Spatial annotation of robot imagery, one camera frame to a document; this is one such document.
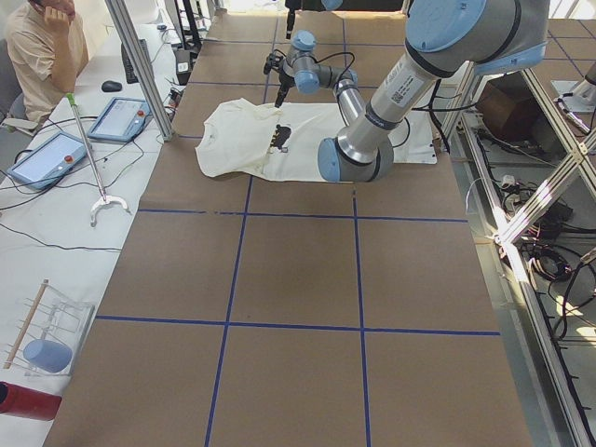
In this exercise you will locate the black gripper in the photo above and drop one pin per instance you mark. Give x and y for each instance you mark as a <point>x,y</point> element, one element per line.
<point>284,81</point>

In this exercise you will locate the cream long-sleeve cat shirt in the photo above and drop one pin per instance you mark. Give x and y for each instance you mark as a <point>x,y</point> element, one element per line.
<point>282,144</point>

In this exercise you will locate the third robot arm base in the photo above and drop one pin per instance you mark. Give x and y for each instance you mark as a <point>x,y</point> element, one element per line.
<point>578,96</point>

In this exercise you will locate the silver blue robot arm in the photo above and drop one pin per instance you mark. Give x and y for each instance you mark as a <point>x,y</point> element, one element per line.
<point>311,5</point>
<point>440,36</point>

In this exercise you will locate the far teach pendant tablet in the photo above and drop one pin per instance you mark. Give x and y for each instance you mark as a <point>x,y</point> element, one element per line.
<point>121,120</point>

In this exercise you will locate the teach pendant tablet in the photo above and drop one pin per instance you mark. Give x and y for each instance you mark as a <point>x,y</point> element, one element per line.
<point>121,120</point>
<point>49,162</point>

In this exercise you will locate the black computer mouse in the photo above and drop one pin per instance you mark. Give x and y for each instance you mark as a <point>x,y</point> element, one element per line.
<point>111,86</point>

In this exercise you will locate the seated person beige shirt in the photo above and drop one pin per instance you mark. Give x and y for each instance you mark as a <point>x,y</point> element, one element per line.
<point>47,46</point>

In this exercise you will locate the near teach pendant tablet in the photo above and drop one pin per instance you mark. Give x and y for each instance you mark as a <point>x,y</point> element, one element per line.
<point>49,162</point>

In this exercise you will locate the wooden dowel stick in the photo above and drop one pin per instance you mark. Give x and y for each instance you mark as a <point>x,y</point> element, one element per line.
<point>15,346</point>

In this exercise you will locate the blue plastic cup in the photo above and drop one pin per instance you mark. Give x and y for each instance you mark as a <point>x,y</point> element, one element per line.
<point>50,356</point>

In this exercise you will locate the red cylindrical bottle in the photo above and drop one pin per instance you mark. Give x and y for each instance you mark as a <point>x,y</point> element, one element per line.
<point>28,403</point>

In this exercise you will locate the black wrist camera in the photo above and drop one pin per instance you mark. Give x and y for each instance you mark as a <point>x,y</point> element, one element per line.
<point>273,63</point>

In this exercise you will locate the aluminium frame post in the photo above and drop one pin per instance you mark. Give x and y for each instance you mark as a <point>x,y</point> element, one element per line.
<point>141,64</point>

